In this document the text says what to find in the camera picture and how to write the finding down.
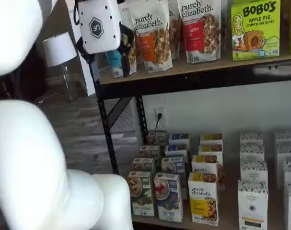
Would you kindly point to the blue label granola bag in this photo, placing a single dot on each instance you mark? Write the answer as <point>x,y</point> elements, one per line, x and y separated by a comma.
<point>112,60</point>

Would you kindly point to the red label granola bag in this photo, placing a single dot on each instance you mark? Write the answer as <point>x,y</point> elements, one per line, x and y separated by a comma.
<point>195,36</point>

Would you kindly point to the orange label granola bag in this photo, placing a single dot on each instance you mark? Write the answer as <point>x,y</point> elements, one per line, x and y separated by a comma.
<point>145,48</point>

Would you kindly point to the yellow and white granola box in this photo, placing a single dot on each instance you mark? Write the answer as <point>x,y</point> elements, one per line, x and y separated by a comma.
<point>210,148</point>
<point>202,203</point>
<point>204,165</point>
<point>211,137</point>

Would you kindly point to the blue and white cereal box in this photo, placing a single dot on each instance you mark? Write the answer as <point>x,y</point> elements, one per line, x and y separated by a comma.
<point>176,148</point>
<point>169,203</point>
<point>171,164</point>
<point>180,137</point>

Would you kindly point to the green Bobo's apple pie box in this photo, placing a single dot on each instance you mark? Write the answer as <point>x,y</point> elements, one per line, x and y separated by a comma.
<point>255,31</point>

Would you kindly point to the white granola bag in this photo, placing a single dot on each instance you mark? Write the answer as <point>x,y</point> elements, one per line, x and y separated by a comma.
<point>175,31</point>

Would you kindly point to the white shade glass lamp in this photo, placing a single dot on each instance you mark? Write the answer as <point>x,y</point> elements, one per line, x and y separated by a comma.
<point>59,48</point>

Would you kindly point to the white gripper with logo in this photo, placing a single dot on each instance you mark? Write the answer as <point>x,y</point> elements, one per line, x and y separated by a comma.
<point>99,26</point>

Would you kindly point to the white wall outlet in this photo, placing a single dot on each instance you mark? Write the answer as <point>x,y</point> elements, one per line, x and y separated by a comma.
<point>159,121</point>

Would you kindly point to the black metal shelf unit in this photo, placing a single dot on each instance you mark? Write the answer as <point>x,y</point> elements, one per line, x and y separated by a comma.
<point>207,79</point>

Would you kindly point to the green and white cereal box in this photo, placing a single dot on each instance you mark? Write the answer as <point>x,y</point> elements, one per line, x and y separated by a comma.
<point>159,137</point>
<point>143,164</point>
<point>141,198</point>
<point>148,151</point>

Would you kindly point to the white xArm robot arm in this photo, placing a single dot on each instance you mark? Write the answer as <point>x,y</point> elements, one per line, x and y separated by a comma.
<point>27,155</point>

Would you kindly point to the small white floor scrap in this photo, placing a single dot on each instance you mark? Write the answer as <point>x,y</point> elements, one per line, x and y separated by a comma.
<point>40,101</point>

